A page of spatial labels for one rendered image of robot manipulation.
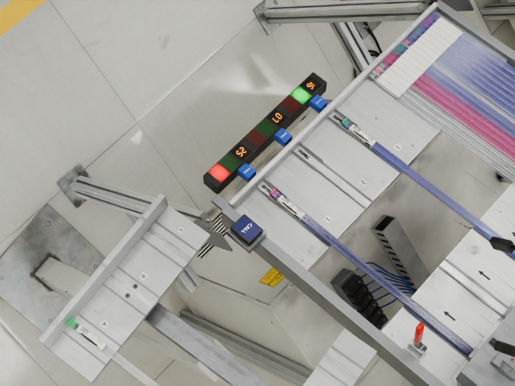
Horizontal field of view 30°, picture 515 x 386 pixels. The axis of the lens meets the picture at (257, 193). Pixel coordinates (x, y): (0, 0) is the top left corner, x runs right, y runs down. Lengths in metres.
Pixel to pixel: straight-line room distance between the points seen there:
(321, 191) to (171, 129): 0.80
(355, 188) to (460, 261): 0.25
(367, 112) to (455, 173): 0.46
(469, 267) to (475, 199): 0.59
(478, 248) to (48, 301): 1.15
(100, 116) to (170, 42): 0.28
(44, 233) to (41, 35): 0.49
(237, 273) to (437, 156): 0.55
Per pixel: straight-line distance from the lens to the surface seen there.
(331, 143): 1.96
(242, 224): 1.82
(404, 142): 1.98
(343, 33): 2.52
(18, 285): 2.49
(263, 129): 1.98
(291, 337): 2.16
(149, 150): 2.59
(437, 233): 2.38
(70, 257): 2.53
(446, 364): 1.81
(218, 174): 1.93
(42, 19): 2.46
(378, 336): 1.79
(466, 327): 1.84
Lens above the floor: 2.29
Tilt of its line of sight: 55 degrees down
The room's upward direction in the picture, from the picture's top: 103 degrees clockwise
